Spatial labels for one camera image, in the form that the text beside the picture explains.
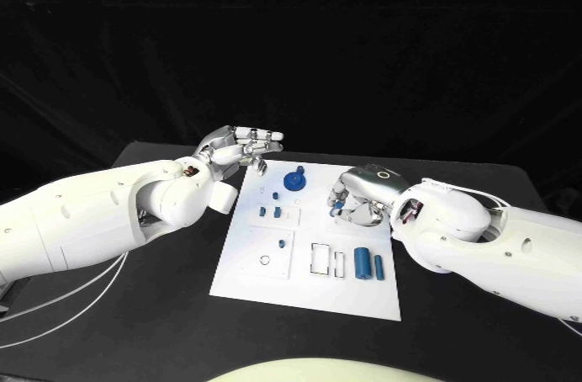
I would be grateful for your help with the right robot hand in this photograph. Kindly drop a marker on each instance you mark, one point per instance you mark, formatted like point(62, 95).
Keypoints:
point(370, 186)

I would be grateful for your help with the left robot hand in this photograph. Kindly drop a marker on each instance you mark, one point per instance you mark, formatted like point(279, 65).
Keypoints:
point(226, 153)

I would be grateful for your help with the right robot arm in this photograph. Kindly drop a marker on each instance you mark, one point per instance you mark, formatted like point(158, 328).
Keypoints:
point(491, 249)

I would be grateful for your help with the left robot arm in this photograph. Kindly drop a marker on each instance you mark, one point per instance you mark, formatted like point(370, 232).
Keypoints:
point(91, 218)

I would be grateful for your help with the white task board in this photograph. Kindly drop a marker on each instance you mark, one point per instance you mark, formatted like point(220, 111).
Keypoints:
point(313, 240)

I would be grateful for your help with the blue gear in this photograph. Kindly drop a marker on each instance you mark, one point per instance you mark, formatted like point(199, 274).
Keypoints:
point(295, 181)

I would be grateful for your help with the thick blue cylinder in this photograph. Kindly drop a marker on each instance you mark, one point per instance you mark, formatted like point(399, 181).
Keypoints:
point(361, 263)

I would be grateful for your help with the thin blue cylinder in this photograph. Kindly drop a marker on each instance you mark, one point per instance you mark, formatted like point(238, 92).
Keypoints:
point(379, 267)

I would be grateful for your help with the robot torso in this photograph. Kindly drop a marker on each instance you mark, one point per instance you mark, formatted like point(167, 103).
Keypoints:
point(327, 370)

